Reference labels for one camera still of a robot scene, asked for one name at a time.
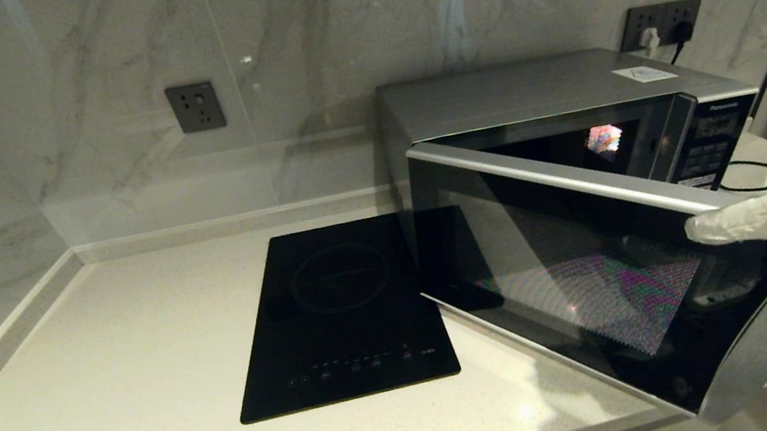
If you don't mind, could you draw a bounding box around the black induction cooktop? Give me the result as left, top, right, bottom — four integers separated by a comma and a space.
212, 199, 516, 426

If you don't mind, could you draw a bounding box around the white paper sheet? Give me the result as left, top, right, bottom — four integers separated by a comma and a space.
611, 60, 679, 88

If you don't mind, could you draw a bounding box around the grey double wall socket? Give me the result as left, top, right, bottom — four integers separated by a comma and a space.
615, 0, 708, 53

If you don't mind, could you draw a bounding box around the grey single wall socket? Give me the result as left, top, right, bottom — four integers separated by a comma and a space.
164, 79, 227, 136

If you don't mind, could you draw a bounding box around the white plug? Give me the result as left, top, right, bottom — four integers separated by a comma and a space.
637, 26, 664, 54

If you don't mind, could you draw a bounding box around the black power cable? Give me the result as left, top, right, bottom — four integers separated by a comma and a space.
716, 154, 767, 196

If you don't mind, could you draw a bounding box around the black glass microwave door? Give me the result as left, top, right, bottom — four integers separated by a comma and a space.
399, 90, 767, 431

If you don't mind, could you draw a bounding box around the black plug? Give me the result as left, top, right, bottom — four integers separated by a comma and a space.
665, 19, 701, 64

